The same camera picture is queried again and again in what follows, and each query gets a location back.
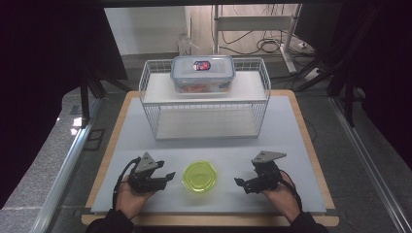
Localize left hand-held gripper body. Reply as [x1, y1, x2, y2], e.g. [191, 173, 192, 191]
[127, 151, 168, 194]

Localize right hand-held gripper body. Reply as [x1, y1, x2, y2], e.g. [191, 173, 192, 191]
[252, 150, 288, 193]

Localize green round container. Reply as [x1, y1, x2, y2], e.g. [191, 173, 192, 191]
[181, 160, 218, 194]

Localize white wire shelf rack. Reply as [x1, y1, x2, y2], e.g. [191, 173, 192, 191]
[138, 57, 272, 141]

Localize clear rectangular food container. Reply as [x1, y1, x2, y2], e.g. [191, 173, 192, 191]
[170, 54, 236, 95]

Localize person's left hand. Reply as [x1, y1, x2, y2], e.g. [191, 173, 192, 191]
[115, 181, 155, 221]

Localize grey table mat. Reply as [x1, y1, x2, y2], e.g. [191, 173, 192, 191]
[90, 95, 327, 215]

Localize black metal stand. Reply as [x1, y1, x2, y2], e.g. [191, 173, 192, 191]
[80, 69, 132, 128]
[292, 6, 368, 128]

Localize white power strip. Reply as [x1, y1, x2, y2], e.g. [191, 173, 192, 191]
[304, 67, 324, 83]

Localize clear plastic holder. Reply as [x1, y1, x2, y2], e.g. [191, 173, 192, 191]
[177, 32, 201, 60]

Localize dark curtain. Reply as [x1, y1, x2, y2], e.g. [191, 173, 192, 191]
[336, 0, 412, 163]

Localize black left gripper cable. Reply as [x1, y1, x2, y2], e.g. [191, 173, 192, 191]
[112, 157, 143, 210]

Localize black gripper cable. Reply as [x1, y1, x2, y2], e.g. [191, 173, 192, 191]
[280, 169, 304, 212]
[112, 157, 143, 210]

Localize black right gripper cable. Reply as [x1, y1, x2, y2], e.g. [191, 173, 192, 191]
[280, 169, 304, 212]

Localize aluminium rail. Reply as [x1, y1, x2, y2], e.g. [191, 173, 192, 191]
[28, 98, 105, 233]
[328, 96, 412, 233]

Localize black floor cables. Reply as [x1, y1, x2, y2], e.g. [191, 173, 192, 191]
[220, 28, 314, 56]

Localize white desk frame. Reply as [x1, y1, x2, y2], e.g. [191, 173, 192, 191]
[212, 3, 304, 74]

